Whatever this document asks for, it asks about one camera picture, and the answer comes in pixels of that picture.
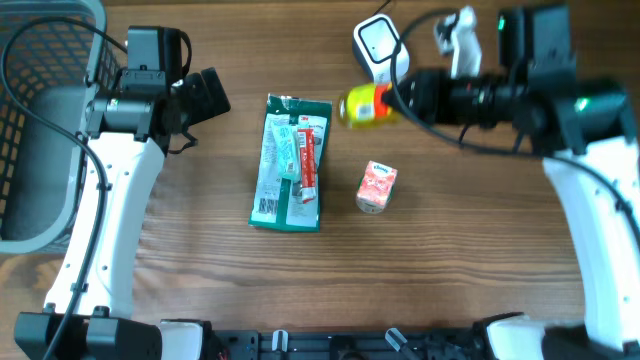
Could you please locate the yellow oil bottle silver cap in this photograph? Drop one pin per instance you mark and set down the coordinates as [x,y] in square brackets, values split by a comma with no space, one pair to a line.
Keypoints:
[363,107]

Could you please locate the pink Kleenex tissue pack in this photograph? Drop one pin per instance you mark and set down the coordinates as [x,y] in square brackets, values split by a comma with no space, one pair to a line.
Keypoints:
[379,174]

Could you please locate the Knorr jar green lid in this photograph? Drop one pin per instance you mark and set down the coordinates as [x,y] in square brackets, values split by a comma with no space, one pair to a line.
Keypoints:
[372,199]

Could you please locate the teal toothbrush package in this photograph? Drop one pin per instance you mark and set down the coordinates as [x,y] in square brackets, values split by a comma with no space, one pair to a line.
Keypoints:
[288,153]

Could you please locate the red white tube package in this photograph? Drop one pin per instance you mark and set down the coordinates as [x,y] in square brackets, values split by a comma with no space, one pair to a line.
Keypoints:
[307,164]

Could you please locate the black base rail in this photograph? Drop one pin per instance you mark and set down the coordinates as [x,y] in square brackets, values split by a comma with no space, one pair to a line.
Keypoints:
[448,343]

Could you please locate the green 3M gloves package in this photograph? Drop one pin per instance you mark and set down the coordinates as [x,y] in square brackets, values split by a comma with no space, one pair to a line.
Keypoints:
[278,201]

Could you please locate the white barcode scanner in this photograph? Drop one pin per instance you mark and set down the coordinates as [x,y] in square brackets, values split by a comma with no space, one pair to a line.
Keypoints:
[373,43]

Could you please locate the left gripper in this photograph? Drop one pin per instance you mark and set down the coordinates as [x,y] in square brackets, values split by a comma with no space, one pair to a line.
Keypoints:
[199,87]

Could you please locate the grey plastic mesh basket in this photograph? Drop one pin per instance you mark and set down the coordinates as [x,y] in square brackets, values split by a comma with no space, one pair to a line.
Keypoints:
[30,165]

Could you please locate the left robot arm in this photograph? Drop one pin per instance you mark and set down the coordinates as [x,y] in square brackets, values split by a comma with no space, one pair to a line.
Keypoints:
[123,140]

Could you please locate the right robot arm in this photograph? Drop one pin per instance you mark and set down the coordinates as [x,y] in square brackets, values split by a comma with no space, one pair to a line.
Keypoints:
[599,193]

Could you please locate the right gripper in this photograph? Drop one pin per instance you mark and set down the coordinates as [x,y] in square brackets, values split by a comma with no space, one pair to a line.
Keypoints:
[428,94]

